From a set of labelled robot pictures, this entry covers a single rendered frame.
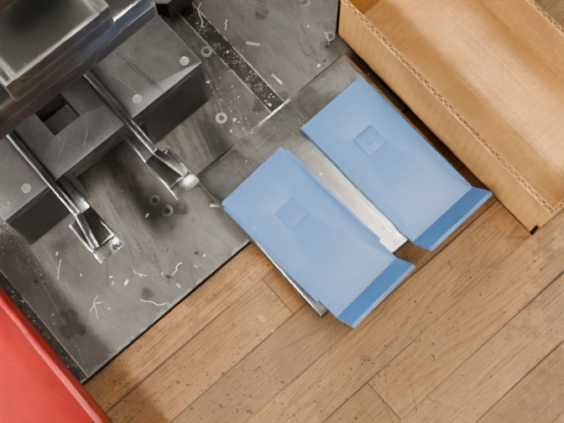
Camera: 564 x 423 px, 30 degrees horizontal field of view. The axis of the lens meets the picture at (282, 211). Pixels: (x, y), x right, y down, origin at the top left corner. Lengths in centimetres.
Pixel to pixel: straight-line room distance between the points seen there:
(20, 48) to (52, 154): 20
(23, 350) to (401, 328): 31
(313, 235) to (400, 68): 16
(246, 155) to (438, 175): 16
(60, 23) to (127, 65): 20
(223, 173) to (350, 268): 13
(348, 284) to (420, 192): 10
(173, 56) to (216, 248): 17
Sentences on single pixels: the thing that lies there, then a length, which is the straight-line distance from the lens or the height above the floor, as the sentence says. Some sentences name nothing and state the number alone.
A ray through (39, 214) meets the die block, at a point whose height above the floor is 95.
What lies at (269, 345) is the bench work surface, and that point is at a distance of 88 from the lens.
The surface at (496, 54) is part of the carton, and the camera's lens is 96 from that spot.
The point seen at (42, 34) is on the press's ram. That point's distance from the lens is 67.
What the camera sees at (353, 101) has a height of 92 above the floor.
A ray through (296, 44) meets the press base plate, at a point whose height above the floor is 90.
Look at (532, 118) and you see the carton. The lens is 94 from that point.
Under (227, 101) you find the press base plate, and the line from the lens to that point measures 93.
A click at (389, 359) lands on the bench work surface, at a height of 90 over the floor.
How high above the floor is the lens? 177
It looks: 75 degrees down
